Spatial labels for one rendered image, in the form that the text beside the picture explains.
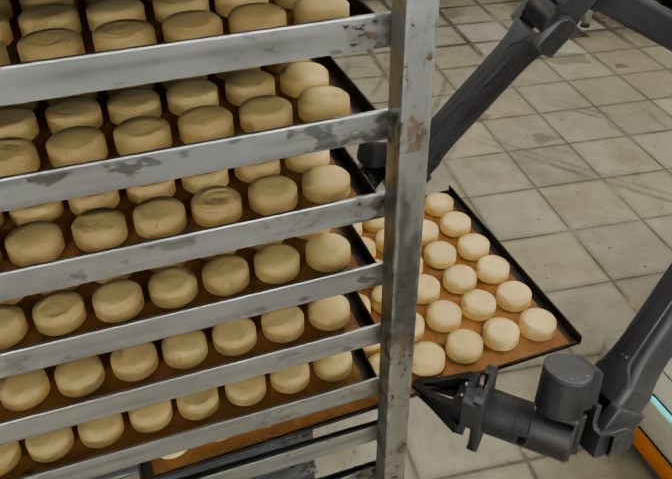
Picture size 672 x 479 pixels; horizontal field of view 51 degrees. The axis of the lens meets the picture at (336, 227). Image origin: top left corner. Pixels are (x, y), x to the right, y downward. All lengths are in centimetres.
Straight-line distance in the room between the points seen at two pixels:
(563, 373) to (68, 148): 58
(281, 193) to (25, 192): 24
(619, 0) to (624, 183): 193
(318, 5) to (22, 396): 49
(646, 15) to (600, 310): 135
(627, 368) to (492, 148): 242
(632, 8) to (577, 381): 70
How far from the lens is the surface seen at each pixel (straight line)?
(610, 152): 340
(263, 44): 59
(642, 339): 94
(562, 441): 91
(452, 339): 99
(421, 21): 60
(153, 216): 70
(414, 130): 64
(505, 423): 91
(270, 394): 90
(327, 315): 83
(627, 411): 95
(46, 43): 62
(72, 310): 76
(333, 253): 77
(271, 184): 72
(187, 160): 62
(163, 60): 58
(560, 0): 125
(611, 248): 280
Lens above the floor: 164
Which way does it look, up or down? 37 degrees down
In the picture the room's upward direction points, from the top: 1 degrees counter-clockwise
